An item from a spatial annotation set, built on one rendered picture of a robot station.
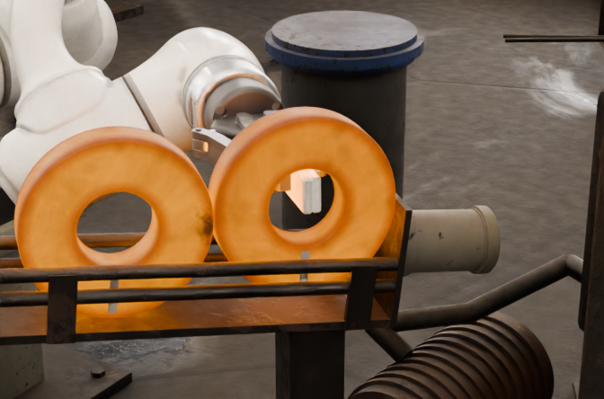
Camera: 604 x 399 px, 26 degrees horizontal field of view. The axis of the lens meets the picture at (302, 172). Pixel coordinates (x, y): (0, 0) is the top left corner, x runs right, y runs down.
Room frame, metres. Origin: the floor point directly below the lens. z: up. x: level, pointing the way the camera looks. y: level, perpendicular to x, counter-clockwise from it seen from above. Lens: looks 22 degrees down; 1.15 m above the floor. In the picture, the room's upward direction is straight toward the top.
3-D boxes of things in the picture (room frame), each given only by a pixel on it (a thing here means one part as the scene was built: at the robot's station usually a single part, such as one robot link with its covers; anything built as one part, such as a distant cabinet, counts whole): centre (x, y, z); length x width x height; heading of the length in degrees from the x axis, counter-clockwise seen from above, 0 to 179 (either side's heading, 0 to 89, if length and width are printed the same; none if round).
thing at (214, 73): (1.22, 0.07, 0.73); 0.09 x 0.06 x 0.09; 107
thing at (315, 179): (1.00, 0.00, 0.74); 0.07 x 0.01 x 0.03; 17
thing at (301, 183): (1.00, 0.01, 0.74); 0.07 x 0.01 x 0.03; 17
